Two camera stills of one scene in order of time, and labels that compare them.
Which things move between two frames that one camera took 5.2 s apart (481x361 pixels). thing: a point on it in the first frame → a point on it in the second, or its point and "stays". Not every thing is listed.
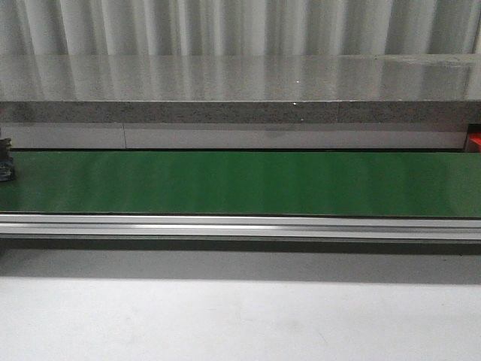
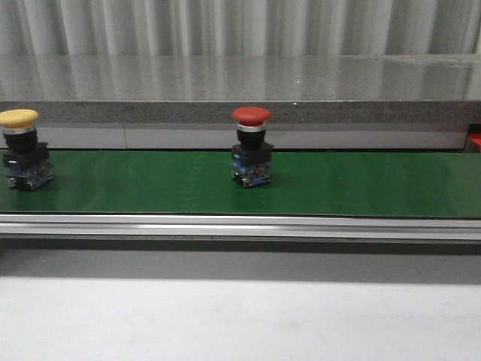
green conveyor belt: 436,184 stays
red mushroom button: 6,160 → 251,158
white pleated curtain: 183,28 stays
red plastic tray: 474,142 stays
